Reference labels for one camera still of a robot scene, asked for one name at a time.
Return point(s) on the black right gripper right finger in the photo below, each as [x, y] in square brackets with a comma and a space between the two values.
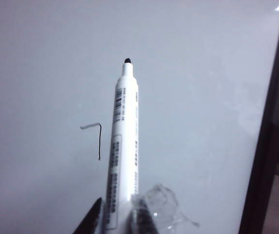
[143, 219]

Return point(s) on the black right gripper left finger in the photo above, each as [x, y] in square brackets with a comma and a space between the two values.
[91, 219]

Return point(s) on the white marker pen black tip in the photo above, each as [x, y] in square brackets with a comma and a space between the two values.
[125, 122]

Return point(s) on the black whiteboard stand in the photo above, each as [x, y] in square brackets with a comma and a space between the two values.
[274, 156]

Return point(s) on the clear crumpled tape wrap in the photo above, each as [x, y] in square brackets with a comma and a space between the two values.
[163, 197]

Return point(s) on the white whiteboard with black frame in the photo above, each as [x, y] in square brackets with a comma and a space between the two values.
[190, 97]

